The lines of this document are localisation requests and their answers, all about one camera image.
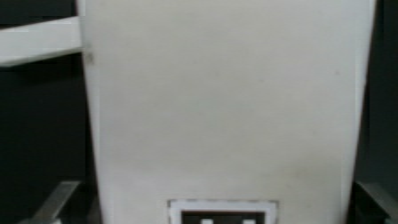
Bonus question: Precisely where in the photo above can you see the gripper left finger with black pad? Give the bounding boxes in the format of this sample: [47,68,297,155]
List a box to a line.
[17,181,102,224]

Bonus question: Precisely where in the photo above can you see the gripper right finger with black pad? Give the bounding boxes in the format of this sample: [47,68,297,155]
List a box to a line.
[347,181,398,224]

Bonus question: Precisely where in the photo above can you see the white long cabinet block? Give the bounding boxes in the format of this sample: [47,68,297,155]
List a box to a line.
[77,0,377,224]

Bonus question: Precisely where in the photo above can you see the white front fence rail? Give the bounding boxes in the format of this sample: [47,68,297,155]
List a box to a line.
[0,17,82,67]

